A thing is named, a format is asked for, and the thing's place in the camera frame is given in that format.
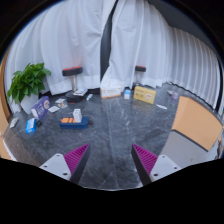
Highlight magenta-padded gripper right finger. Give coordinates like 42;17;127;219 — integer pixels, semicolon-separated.
130;143;183;187

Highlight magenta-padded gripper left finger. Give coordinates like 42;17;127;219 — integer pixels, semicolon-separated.
39;143;91;185

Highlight blue power strip orange sockets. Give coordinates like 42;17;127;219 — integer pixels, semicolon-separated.
59;116;90;130

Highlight small blue box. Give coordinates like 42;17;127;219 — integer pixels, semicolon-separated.
25;117;37;135

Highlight white blue sachet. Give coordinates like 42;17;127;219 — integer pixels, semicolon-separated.
155;103;168;111

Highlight purple cardboard box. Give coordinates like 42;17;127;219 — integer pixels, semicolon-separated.
30;95;52;121

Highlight printed picture packet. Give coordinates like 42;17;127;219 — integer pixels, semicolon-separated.
57;101;69;110

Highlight yellow cardboard box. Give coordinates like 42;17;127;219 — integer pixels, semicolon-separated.
133;85;157;105

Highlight small blue white carton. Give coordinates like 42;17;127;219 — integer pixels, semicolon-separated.
123;88;132;100

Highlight green potted plant white pot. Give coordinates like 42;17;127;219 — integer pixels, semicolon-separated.
6;62;52;115

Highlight white orange-striped carton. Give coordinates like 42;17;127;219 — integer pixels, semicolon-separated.
100;85;123;100

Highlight large black red-topped stool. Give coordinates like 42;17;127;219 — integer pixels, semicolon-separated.
61;65;88;104

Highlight small black red-topped stool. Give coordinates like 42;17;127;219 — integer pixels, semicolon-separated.
133;65;147;90

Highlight wide white curtain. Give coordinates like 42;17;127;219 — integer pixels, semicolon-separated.
3;0;118;113

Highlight narrow white curtain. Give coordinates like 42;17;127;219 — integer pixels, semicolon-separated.
99;0;174;91

